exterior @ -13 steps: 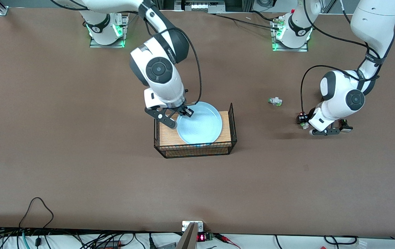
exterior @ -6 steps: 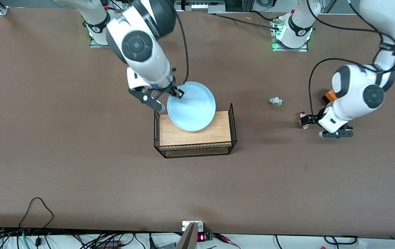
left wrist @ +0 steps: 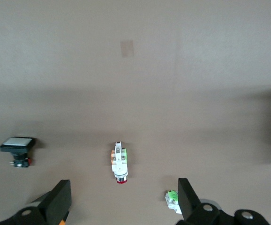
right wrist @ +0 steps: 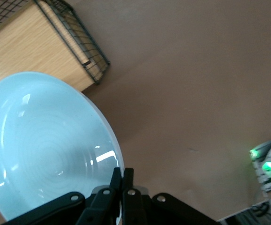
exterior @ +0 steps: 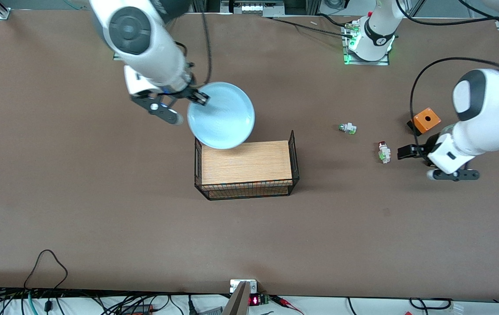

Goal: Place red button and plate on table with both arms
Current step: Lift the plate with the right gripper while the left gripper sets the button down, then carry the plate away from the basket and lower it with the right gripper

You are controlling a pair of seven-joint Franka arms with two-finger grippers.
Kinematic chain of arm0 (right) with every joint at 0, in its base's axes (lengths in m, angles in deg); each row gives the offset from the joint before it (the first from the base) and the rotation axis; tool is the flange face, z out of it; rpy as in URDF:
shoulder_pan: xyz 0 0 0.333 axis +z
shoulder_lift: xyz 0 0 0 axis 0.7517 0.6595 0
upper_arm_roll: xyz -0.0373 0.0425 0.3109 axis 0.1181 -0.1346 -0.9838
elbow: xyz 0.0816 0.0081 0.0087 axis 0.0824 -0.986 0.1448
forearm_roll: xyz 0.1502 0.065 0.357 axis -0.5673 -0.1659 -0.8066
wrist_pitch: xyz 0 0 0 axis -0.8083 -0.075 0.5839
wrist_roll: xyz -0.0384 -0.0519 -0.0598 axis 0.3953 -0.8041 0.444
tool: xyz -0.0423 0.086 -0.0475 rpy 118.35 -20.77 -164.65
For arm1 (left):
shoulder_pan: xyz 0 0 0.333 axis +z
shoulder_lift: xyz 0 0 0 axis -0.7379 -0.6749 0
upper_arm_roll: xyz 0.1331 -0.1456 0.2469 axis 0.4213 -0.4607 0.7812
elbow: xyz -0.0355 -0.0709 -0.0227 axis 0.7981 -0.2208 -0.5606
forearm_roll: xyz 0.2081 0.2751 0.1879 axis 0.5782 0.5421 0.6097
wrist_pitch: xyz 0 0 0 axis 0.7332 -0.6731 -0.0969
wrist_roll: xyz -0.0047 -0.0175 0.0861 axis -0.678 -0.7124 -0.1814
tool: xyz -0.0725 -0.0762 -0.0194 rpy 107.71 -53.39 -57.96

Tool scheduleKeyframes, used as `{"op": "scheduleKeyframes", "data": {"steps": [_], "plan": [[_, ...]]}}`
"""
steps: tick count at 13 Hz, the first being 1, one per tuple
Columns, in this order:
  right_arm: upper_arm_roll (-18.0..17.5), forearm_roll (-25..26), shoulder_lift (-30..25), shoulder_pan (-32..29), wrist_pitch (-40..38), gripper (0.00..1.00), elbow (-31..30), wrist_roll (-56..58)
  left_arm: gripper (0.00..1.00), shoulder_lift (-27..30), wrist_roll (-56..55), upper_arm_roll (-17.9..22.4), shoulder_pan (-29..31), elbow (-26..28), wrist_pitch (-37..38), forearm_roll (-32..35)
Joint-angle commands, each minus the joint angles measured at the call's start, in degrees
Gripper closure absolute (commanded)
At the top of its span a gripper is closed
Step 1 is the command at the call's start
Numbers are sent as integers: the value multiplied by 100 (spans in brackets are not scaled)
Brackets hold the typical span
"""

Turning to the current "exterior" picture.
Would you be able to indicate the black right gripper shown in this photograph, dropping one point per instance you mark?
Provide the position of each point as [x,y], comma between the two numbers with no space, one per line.
[189,91]

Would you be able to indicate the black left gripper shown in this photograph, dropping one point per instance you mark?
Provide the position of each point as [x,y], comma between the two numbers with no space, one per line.
[420,151]

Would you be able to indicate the red push button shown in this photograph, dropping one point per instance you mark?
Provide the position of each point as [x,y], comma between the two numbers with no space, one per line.
[384,154]

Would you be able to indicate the light blue plate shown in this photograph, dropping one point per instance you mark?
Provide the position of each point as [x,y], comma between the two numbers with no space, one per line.
[227,118]

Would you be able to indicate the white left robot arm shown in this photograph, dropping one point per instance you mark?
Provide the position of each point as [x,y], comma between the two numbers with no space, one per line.
[490,113]

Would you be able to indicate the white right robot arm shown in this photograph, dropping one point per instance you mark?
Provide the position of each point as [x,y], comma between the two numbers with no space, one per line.
[144,48]

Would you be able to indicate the orange push button box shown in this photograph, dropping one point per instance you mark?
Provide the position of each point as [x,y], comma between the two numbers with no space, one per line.
[426,120]

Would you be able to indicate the green push button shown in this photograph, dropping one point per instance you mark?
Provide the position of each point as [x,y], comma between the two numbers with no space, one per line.
[349,128]

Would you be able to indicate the light wooden board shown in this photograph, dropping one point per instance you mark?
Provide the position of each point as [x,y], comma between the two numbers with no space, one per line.
[249,166]

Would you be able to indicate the white power strip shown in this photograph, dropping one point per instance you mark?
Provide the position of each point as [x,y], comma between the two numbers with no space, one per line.
[253,8]

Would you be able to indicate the small white block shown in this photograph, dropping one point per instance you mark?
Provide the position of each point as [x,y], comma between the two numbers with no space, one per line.
[234,286]

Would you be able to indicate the module with red display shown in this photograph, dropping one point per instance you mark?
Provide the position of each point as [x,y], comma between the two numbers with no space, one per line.
[254,300]

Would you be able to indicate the flat black box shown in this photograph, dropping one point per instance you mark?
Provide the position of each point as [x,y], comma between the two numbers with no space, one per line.
[135,309]

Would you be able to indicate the grey wedge-shaped bracket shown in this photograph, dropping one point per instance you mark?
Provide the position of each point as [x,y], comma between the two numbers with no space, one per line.
[238,302]

